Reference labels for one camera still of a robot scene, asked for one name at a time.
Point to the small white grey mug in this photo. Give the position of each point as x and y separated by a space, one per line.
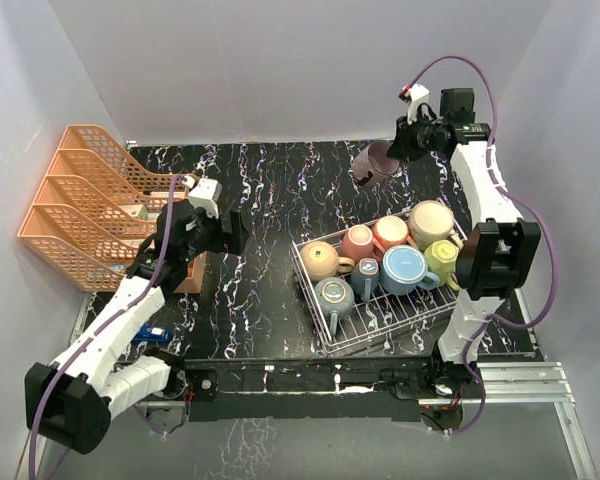
364 279

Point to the salmon pink speckled mug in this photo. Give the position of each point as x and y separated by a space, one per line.
392 231

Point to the grey green mug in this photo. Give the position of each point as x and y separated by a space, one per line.
336 300

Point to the light blue mug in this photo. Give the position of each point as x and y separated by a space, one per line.
404 269

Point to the mauve purple mug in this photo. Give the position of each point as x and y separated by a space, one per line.
373 166

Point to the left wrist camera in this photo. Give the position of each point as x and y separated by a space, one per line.
204 193

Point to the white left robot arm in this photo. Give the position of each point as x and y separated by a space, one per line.
73 400

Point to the green white box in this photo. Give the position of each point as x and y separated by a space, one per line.
136 211

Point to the cream floral mug green inside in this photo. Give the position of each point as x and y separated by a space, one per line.
431 221

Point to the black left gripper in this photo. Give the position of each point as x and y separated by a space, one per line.
233 240

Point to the aluminium frame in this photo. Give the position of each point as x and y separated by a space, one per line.
499 382

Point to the white wire dish rack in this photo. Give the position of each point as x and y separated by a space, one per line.
386 315

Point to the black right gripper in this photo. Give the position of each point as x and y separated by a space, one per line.
402 147

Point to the orange plastic file organizer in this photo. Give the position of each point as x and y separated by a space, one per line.
74 222

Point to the pink mug cream inside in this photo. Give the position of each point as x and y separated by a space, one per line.
359 242

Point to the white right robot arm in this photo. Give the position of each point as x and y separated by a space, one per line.
497 254

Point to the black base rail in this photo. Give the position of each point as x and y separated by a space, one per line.
317 388

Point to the brown ceramic mug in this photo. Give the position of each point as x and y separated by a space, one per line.
321 260

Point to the yellow green mug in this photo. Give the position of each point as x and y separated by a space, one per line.
441 258

